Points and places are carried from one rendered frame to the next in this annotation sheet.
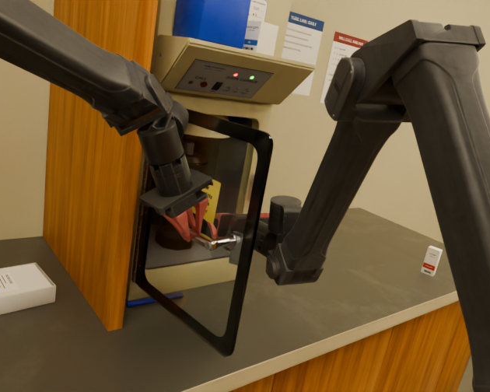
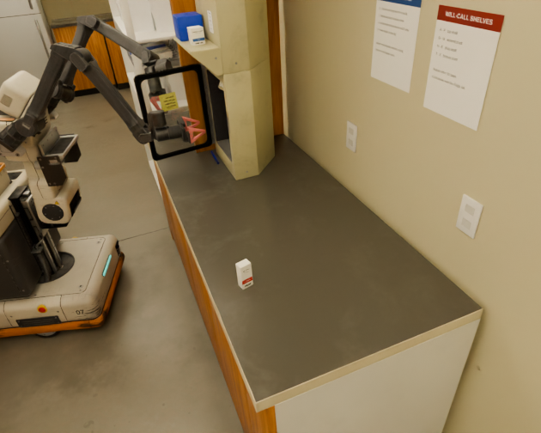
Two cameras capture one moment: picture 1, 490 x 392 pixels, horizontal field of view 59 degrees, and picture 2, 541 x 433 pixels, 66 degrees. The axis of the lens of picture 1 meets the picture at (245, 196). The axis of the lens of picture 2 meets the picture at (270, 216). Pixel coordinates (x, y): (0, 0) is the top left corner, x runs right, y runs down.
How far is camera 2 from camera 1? 2.37 m
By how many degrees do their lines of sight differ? 97
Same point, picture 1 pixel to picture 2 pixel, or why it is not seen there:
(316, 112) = (421, 118)
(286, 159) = (391, 161)
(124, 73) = (135, 50)
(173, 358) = (173, 161)
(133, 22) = not seen: hidden behind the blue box
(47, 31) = (118, 39)
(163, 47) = not seen: hidden behind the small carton
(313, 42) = (410, 23)
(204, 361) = (170, 167)
